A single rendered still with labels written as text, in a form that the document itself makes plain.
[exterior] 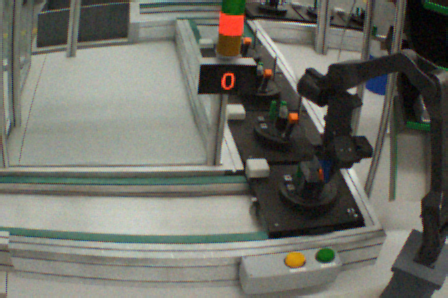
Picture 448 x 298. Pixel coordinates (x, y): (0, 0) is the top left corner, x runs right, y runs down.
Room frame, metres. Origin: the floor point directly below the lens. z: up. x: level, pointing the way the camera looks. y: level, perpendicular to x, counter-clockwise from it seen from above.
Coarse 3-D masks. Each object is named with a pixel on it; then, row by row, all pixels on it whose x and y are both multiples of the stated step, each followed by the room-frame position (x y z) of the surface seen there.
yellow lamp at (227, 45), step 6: (222, 36) 1.13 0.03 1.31; (228, 36) 1.13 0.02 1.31; (234, 36) 1.13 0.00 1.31; (240, 36) 1.14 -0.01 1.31; (222, 42) 1.13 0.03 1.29; (228, 42) 1.13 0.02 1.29; (234, 42) 1.13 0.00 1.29; (240, 42) 1.14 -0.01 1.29; (216, 48) 1.15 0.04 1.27; (222, 48) 1.13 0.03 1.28; (228, 48) 1.13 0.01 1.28; (234, 48) 1.13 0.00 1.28; (240, 48) 1.15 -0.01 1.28; (222, 54) 1.13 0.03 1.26; (228, 54) 1.13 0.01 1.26; (234, 54) 1.13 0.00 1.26
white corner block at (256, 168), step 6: (252, 162) 1.16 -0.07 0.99; (258, 162) 1.16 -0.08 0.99; (264, 162) 1.16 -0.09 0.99; (246, 168) 1.16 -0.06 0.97; (252, 168) 1.13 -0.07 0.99; (258, 168) 1.14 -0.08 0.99; (264, 168) 1.14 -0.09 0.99; (246, 174) 1.15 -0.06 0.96; (252, 174) 1.13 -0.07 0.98; (258, 174) 1.13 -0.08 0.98; (264, 174) 1.14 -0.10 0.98
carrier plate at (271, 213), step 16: (272, 176) 1.14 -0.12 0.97; (336, 176) 1.17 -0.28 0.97; (256, 192) 1.07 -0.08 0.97; (272, 192) 1.08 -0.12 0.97; (272, 208) 1.02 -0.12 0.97; (288, 208) 1.02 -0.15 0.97; (336, 208) 1.04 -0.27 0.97; (272, 224) 0.96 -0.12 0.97; (288, 224) 0.97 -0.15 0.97; (304, 224) 0.97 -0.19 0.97; (320, 224) 0.97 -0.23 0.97; (336, 224) 0.98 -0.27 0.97; (352, 224) 0.99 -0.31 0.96
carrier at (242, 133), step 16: (240, 112) 1.38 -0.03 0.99; (256, 112) 1.43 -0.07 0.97; (272, 112) 1.36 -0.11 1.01; (304, 112) 1.47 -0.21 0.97; (240, 128) 1.34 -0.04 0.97; (256, 128) 1.31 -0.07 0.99; (272, 128) 1.32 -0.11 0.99; (304, 128) 1.34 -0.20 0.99; (240, 144) 1.26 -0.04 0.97; (256, 144) 1.27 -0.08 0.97; (272, 144) 1.26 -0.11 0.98; (272, 160) 1.21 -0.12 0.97; (288, 160) 1.21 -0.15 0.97
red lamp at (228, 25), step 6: (222, 18) 1.14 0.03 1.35; (228, 18) 1.13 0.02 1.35; (234, 18) 1.13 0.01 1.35; (240, 18) 1.13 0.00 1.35; (222, 24) 1.13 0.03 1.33; (228, 24) 1.13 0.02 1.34; (234, 24) 1.13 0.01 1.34; (240, 24) 1.14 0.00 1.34; (222, 30) 1.13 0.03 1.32; (228, 30) 1.13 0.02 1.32; (234, 30) 1.13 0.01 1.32; (240, 30) 1.14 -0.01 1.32
